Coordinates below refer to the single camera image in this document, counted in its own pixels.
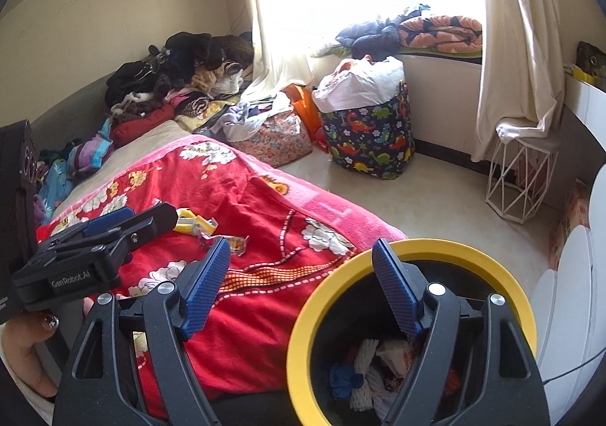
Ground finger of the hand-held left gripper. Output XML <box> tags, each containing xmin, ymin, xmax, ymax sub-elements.
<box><xmin>48</xmin><ymin>205</ymin><xmax>136</xmax><ymax>243</ymax></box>
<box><xmin>102</xmin><ymin>202</ymin><xmax>179</xmax><ymax>261</ymax></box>

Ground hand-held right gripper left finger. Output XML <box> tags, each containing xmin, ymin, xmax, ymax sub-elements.
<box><xmin>52</xmin><ymin>236</ymin><xmax>233</xmax><ymax>426</ymax></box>

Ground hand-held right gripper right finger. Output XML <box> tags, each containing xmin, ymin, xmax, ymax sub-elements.
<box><xmin>372</xmin><ymin>239</ymin><xmax>552</xmax><ymax>426</ymax></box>

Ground yellow snack wrapper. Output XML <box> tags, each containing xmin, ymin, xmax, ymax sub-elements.
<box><xmin>172</xmin><ymin>207</ymin><xmax>219</xmax><ymax>236</ymax></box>

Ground black bin with yellow rim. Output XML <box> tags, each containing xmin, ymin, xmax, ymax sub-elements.
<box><xmin>286</xmin><ymin>239</ymin><xmax>538</xmax><ymax>426</ymax></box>

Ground blue wrapper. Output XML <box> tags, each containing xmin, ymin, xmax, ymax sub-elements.
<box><xmin>328</xmin><ymin>361</ymin><xmax>364</xmax><ymax>401</ymax></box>

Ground person's left forearm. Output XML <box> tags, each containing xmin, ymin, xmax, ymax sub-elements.
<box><xmin>0</xmin><ymin>345</ymin><xmax>56</xmax><ymax>423</ymax></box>

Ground person's left hand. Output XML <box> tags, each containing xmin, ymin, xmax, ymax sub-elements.
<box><xmin>0</xmin><ymin>297</ymin><xmax>95</xmax><ymax>403</ymax></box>

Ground orange candy wrapper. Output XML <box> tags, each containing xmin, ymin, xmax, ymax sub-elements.
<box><xmin>224</xmin><ymin>236</ymin><xmax>250</xmax><ymax>257</ymax></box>

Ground light blue printed cloth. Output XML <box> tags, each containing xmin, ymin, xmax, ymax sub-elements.
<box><xmin>37</xmin><ymin>158</ymin><xmax>75</xmax><ymax>210</ymax></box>

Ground purple striped cloth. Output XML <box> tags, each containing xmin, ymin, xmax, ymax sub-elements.
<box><xmin>65</xmin><ymin>120</ymin><xmax>115</xmax><ymax>177</ymax></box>

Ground red floral blanket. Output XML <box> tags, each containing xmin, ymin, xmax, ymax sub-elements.
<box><xmin>35</xmin><ymin>135</ymin><xmax>409</xmax><ymax>422</ymax></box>

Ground dark red cloth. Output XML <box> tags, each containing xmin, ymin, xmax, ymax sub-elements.
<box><xmin>111</xmin><ymin>103</ymin><xmax>177</xmax><ymax>148</ymax></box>

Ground pale crumpled clothes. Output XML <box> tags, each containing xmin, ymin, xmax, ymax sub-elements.
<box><xmin>207</xmin><ymin>91</ymin><xmax>295</xmax><ymax>139</ymax></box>

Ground pink floral bag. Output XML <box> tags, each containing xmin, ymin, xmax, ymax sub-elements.
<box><xmin>231</xmin><ymin>110</ymin><xmax>314</xmax><ymax>167</ymax></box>

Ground dinosaur print fabric basket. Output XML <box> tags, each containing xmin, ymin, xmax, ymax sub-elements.
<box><xmin>321</xmin><ymin>79</ymin><xmax>417</xmax><ymax>181</ymax></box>

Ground orange patterned box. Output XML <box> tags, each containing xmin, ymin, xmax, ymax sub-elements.
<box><xmin>548</xmin><ymin>179</ymin><xmax>591</xmax><ymax>271</ymax></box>

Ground orange bag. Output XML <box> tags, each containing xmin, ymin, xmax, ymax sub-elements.
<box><xmin>289</xmin><ymin>84</ymin><xmax>328</xmax><ymax>143</ymax></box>

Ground white plastic bag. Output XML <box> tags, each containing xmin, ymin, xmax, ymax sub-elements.
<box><xmin>312</xmin><ymin>55</ymin><xmax>406</xmax><ymax>114</ymax></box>

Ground cream window curtain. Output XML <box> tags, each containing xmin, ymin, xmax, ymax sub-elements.
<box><xmin>245</xmin><ymin>0</ymin><xmax>314</xmax><ymax>98</ymax></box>
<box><xmin>470</xmin><ymin>0</ymin><xmax>567</xmax><ymax>164</ymax></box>

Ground dark blue jacket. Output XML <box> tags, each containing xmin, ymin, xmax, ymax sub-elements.
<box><xmin>334</xmin><ymin>3</ymin><xmax>432</xmax><ymax>62</ymax></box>

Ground orange patterned quilt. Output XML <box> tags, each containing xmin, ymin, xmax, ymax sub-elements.
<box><xmin>398</xmin><ymin>14</ymin><xmax>484</xmax><ymax>56</ymax></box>

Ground white wire stool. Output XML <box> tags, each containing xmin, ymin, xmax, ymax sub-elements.
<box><xmin>485</xmin><ymin>122</ymin><xmax>562</xmax><ymax>224</ymax></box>

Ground black cable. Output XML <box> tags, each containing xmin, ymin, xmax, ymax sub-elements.
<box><xmin>541</xmin><ymin>349</ymin><xmax>606</xmax><ymax>385</ymax></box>

